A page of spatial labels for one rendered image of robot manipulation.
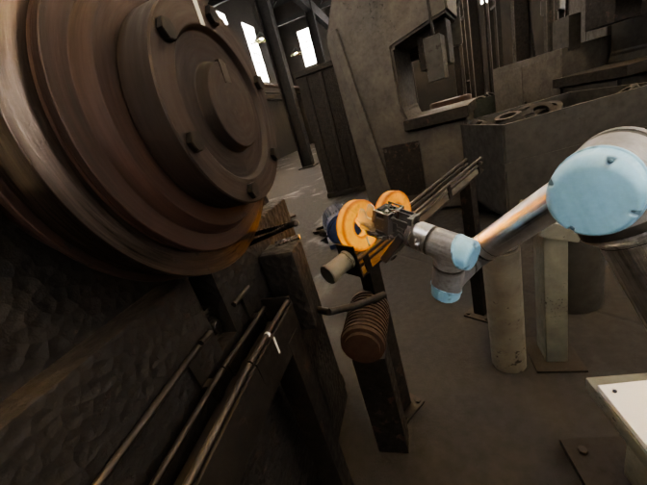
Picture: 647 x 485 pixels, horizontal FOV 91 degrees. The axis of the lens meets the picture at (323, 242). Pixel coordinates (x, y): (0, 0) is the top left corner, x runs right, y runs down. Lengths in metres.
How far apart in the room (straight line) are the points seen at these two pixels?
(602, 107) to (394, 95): 1.45
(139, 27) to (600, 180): 0.60
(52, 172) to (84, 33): 0.15
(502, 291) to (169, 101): 1.12
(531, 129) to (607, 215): 2.00
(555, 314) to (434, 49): 2.06
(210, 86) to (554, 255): 1.13
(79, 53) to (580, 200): 0.64
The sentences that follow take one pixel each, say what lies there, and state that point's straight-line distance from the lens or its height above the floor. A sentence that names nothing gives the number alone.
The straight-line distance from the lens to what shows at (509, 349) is 1.41.
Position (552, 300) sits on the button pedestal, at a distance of 1.38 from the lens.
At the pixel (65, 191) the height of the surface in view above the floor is 1.07.
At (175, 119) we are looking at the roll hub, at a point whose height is 1.10.
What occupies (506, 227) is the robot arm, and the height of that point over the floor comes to 0.73.
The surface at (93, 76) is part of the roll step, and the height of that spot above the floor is 1.16.
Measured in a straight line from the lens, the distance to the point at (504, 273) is 1.22.
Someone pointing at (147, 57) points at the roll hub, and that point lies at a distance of 0.42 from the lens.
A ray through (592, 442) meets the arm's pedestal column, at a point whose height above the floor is 0.02.
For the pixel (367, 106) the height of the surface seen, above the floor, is 1.09.
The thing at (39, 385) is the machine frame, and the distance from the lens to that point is 0.52.
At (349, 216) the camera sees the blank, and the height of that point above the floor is 0.79.
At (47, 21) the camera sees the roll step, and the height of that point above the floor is 1.21.
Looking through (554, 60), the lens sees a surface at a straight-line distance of 4.28.
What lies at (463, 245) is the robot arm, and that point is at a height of 0.73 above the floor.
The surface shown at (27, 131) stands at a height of 1.12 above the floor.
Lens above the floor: 1.06
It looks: 20 degrees down
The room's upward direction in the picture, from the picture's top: 16 degrees counter-clockwise
